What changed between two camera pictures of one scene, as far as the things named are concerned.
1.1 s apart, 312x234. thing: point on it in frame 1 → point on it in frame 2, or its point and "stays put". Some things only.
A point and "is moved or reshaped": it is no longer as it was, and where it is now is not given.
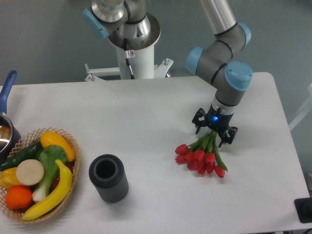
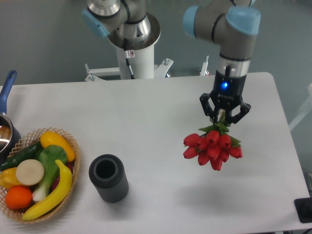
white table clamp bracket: [160, 70] stays put
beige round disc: [29, 172] stays put
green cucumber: [28, 153] stays put
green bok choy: [49, 155] stays put
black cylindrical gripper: [216, 120] → [227, 93]
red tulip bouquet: [203, 155] is moved or reshaped
